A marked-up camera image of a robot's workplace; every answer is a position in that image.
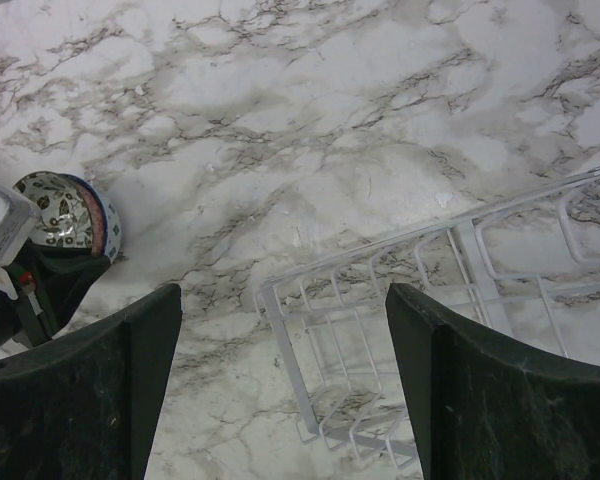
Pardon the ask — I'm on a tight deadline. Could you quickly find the white wire dish rack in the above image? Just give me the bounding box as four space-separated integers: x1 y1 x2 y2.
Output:
254 167 600 479

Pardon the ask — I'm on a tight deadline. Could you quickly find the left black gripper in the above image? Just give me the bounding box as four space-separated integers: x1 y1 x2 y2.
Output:
0 241 109 348

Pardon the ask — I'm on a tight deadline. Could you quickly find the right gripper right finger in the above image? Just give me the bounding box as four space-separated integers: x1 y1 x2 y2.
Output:
385 283 600 479

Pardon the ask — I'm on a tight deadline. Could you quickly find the red floral bowl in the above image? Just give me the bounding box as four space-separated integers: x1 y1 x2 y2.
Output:
14 171 122 262

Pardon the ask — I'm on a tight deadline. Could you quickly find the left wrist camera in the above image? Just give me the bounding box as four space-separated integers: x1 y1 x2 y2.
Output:
0 185 41 300

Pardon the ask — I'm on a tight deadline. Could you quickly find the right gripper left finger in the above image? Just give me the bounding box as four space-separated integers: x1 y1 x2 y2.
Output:
0 284 182 479

